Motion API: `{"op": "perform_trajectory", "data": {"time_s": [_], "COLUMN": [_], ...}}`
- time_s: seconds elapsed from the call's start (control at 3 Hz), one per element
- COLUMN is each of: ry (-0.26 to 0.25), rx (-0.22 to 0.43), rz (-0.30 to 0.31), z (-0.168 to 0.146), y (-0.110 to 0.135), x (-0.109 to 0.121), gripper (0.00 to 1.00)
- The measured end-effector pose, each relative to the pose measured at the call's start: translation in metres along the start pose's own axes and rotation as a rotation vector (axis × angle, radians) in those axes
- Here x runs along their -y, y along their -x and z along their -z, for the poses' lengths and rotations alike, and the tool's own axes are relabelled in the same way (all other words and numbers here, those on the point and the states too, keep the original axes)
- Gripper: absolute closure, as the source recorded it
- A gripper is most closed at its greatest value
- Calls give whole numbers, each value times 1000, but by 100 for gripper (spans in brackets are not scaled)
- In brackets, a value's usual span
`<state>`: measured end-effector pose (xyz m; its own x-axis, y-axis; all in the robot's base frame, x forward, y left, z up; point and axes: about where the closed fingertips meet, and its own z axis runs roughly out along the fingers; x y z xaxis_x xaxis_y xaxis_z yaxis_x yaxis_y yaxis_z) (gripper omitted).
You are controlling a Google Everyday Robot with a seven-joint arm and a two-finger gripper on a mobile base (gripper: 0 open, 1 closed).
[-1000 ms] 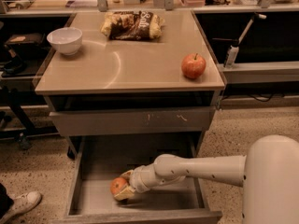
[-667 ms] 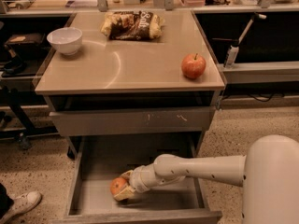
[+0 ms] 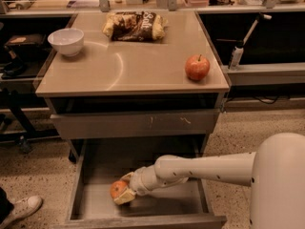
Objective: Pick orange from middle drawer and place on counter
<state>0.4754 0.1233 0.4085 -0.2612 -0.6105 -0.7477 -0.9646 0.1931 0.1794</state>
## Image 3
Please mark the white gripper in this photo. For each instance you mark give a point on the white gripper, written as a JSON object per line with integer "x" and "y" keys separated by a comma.
{"x": 138, "y": 181}

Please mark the orange fruit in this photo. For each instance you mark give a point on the orange fruit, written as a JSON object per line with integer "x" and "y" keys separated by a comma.
{"x": 118, "y": 188}

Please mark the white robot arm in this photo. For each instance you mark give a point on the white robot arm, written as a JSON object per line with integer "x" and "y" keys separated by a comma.
{"x": 275, "y": 172}

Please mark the open middle drawer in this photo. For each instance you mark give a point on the open middle drawer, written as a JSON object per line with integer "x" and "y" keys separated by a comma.
{"x": 104, "y": 161}

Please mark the grey drawer cabinet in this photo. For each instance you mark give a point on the grey drawer cabinet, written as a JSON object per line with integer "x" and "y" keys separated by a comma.
{"x": 112, "y": 77}

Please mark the closed top drawer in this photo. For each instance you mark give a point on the closed top drawer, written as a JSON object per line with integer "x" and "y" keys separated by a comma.
{"x": 127, "y": 124}

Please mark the white sneaker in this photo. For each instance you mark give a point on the white sneaker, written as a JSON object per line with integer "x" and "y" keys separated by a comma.
{"x": 21, "y": 209}

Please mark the red apple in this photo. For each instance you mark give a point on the red apple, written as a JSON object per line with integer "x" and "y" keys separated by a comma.
{"x": 197, "y": 67}

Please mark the white ceramic bowl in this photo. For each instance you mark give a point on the white ceramic bowl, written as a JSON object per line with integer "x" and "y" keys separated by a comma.
{"x": 68, "y": 42}

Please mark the brown snack bag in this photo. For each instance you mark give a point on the brown snack bag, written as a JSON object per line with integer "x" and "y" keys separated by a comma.
{"x": 134, "y": 26}

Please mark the white bottle with nozzle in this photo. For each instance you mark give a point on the white bottle with nozzle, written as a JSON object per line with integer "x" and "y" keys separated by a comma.
{"x": 239, "y": 47}

